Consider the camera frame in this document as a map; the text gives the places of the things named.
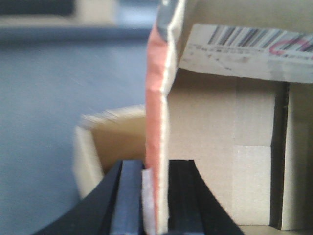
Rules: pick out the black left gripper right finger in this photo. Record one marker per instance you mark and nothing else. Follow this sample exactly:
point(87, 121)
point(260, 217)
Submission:
point(193, 209)

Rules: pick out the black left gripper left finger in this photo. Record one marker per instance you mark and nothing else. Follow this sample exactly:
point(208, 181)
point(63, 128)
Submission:
point(113, 207)

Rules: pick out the cardboard box red print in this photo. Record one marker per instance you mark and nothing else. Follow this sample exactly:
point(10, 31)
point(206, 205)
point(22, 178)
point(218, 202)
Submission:
point(229, 85)

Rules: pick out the black table platform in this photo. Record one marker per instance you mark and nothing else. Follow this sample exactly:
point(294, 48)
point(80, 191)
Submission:
point(48, 79)

